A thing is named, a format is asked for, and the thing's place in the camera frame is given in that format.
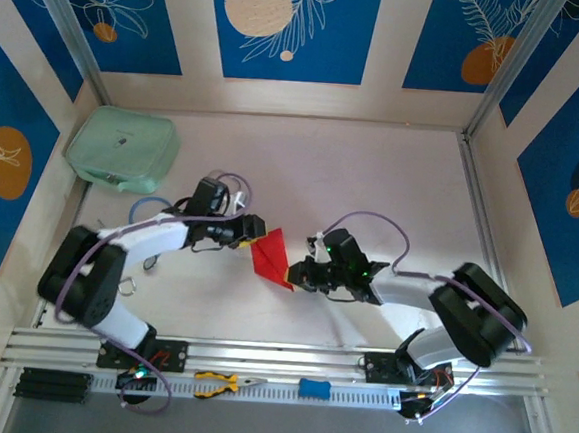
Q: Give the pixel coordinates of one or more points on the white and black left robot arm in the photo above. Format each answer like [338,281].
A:
[157,236]

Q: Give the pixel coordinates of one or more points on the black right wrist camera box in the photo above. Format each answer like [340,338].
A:
[347,248]

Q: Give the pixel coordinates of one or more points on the blue stethoscope with metal earpieces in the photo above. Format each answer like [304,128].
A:
[151,198]

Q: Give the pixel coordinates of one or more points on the mint green zip case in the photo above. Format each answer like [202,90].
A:
[124,148]

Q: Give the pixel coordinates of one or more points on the red paper sheet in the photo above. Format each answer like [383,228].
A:
[268,260]

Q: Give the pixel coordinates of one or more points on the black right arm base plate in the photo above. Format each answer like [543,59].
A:
[380,366]

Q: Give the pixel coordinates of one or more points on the aluminium mounting rail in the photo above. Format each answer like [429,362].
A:
[283,356]

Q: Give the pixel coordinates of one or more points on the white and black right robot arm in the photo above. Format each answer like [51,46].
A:
[404,291]

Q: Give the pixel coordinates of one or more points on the grey metal sheet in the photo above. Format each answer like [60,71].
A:
[277,431]

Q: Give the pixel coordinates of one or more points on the aluminium side rail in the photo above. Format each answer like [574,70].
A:
[81,200]
[473,191]

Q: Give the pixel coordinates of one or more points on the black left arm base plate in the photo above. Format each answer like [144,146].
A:
[173,355]

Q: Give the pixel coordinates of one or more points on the black profile stack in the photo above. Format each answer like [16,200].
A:
[53,386]

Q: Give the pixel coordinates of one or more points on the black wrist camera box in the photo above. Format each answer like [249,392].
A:
[210,196]
[347,248]

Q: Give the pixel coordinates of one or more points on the blue sponge block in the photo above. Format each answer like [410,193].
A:
[313,389]

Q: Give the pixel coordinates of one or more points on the aluminium frame post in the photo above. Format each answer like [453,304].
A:
[512,63]
[68,28]

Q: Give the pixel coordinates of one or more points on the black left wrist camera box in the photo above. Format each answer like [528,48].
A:
[210,196]

